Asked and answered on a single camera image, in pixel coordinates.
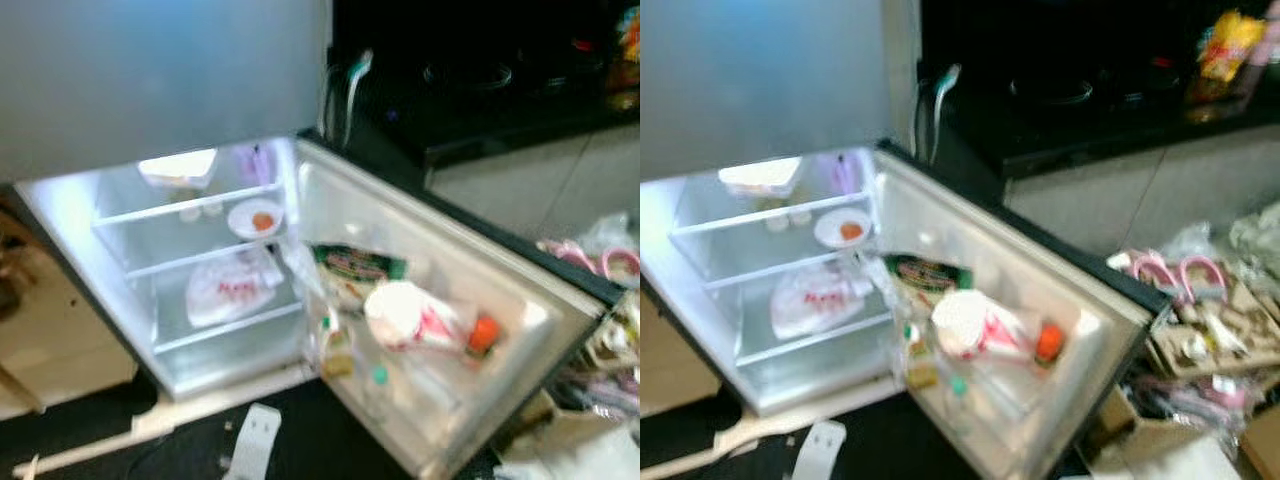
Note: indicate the white KFC plastic bag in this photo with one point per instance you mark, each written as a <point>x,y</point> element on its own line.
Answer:
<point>230,290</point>
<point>815,302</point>

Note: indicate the clear bottle green cap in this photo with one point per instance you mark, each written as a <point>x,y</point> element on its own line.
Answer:
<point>958,385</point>
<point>380,378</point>

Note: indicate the purple plastic container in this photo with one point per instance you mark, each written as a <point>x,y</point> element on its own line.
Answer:
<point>840,172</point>
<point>253,165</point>

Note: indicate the white red food bag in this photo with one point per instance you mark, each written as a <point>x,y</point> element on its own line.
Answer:
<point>980,320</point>
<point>410,310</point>

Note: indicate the grey green cloth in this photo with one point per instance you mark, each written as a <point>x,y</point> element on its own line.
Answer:
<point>1260,240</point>

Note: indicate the silver freezer door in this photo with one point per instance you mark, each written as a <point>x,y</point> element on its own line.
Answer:
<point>760,70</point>
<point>150,70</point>

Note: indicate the green snack bag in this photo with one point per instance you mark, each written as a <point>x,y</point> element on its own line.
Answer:
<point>930,273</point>
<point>360,265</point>

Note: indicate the red orange tomato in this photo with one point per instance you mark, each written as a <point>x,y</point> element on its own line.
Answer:
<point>263,222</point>
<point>851,231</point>

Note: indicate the white food tray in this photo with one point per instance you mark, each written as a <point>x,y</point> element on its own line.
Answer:
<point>178,168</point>
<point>760,176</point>

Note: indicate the small white drink bottle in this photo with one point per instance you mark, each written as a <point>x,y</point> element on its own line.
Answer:
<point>776,222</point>
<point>801,217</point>
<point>214,210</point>
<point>189,214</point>

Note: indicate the white round plate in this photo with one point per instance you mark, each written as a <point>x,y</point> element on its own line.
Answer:
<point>828,222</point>
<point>240,212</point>

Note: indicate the open cardboard box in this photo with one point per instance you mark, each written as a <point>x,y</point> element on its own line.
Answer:
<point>1130,430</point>
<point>545,425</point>

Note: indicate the grey kitchen counter black top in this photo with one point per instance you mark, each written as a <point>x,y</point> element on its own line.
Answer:
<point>520,190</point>
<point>1100,190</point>

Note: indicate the juice carton green cap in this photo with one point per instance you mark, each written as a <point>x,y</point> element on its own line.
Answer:
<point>920,368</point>
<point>338,355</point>

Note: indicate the pink sandal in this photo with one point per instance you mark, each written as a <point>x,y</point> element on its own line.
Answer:
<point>1205,275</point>
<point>620,265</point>
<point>570,255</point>
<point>1155,270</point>

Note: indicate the silver fridge compartment door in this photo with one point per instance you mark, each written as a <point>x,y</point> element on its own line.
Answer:
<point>450,240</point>
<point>1040,250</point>

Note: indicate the orange capped jar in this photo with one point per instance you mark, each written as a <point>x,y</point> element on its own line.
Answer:
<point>1050,343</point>
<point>483,335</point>

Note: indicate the yellow snack bag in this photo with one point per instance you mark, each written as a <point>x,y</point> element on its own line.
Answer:
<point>630,30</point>
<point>1230,45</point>

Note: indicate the black induction hob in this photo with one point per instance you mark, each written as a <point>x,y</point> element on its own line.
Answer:
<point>1050,90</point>
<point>470,75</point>

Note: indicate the white floor tape strip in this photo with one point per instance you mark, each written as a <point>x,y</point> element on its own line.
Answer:
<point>710,456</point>
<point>90,449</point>

